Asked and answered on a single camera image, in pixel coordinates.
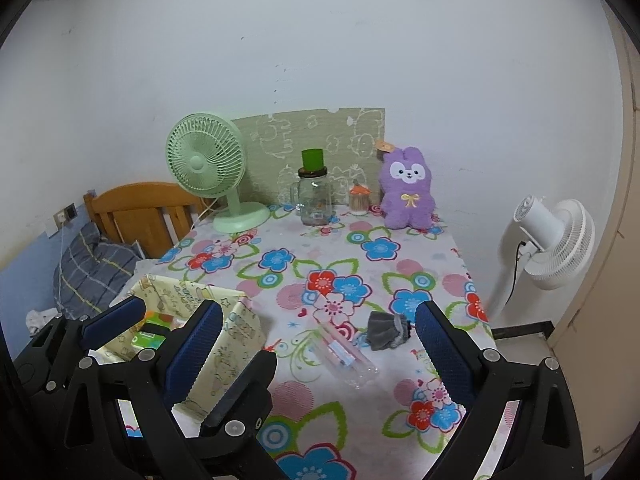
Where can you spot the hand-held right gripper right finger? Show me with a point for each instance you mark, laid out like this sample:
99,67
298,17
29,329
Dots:
445,355

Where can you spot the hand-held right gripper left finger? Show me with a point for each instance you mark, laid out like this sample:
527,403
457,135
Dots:
195,355

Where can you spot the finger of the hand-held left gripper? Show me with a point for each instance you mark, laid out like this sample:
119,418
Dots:
112,317
240,395

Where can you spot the yellow printed fabric box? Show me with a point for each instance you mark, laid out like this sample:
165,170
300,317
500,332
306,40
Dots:
230,360

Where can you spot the green tissue packet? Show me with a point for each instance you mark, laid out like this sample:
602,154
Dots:
147,341

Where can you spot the orange green packet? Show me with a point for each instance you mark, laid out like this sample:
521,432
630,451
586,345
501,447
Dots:
160,318

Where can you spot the grey plaid pillow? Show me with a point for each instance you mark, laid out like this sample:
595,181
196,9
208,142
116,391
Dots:
95,265

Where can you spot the grey cloth bundle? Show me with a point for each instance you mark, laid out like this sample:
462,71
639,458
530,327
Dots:
385,330

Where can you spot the crumpled white cloth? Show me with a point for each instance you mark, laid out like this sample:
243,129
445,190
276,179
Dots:
40,317

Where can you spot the blue bed sheet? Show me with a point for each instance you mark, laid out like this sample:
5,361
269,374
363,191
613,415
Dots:
30,285

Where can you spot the clear plastic bottle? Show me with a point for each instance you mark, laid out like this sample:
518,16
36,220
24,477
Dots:
345,357

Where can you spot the floral tablecloth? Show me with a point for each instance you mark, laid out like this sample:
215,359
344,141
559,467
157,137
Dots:
350,245

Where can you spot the purple plush rabbit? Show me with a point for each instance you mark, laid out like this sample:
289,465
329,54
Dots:
407,200

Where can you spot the white standing fan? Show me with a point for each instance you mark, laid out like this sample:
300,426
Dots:
560,240

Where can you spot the orange lid toothpick holder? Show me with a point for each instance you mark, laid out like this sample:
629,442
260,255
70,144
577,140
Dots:
359,204

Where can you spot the green desk fan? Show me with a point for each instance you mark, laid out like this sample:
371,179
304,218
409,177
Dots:
202,162

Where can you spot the beige wardrobe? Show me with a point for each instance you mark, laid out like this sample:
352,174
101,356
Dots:
610,285

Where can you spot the glass mug jar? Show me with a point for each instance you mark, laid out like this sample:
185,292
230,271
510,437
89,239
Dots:
315,200

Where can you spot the green cup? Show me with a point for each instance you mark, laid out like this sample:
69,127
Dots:
312,159

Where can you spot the wall socket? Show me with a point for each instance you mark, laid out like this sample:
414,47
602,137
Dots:
62,216

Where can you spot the beige patterned wall panel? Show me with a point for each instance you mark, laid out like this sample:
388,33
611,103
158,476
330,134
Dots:
280,135

